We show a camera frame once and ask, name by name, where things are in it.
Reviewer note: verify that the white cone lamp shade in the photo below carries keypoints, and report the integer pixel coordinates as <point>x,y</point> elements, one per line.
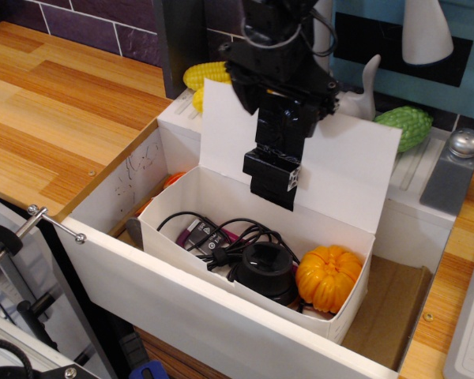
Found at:
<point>426,36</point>

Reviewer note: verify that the white toy sink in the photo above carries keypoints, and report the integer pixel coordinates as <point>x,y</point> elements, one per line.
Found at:
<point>223,330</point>

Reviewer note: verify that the grey stove top edge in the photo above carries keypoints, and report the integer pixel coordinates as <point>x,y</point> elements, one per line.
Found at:
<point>468,331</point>

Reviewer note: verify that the yellow toy corn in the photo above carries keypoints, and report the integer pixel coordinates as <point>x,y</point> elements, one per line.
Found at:
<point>198,99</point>
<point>194,77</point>

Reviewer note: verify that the brown cardboard sheet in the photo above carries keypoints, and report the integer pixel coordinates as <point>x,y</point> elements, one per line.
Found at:
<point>389,312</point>

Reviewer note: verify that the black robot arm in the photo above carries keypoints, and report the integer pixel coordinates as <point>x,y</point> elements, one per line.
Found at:
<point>275,23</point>

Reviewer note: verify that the lower yellow toy corn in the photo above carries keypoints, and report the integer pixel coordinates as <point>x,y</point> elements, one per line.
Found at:
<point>198,99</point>

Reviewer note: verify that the metal table clamp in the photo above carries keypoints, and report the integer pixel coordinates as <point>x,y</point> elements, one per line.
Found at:
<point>11,241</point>

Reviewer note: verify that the orange toy pumpkin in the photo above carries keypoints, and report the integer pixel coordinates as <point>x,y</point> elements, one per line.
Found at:
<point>326,276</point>

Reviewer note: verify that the black round device with cable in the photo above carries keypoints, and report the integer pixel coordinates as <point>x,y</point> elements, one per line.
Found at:
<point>259,258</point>

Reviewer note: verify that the green toy bitter gourd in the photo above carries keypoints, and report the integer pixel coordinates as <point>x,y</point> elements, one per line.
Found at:
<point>415,125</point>

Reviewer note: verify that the purple black small gadget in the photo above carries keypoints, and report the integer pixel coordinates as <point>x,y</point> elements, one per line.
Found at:
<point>202,234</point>

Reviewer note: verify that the white cardboard box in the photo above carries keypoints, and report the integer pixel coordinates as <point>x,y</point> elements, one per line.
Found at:
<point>342,186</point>

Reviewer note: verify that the teal panel with black tape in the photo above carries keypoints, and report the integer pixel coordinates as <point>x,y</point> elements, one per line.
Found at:
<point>368,28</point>

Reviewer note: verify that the upper yellow toy corn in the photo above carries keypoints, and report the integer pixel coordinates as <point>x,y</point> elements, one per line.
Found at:
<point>194,77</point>

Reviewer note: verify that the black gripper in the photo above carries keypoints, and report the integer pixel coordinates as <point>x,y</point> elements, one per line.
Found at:
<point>290,93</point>

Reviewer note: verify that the grey soap dispenser bottle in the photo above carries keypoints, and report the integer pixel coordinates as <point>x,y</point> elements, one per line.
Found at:
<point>448,184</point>

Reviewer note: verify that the blue black clamp handle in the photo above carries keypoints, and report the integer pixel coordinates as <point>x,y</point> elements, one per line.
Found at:
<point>141,366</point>

